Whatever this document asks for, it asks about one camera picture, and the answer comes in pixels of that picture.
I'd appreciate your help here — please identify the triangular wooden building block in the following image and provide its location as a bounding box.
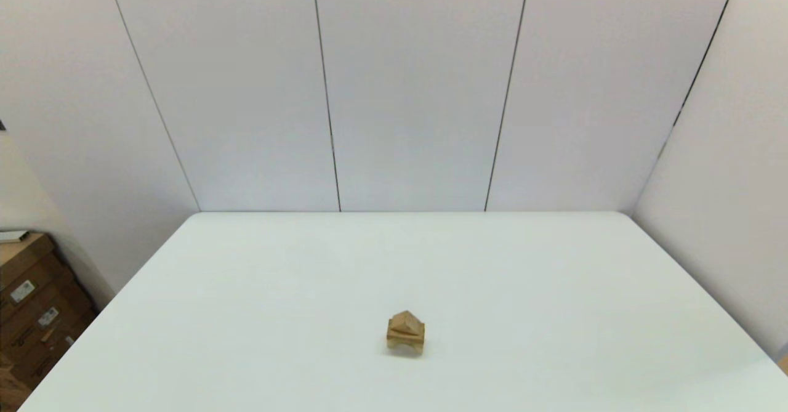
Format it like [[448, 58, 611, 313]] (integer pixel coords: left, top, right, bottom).
[[389, 310, 426, 339]]

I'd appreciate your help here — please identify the brown cardboard box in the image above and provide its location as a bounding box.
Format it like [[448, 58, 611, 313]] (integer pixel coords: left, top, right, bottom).
[[0, 277, 98, 391], [0, 233, 78, 323], [0, 353, 34, 412]]

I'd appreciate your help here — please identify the arched wooden building block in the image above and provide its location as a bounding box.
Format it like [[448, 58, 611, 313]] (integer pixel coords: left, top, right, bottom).
[[387, 337, 425, 357]]

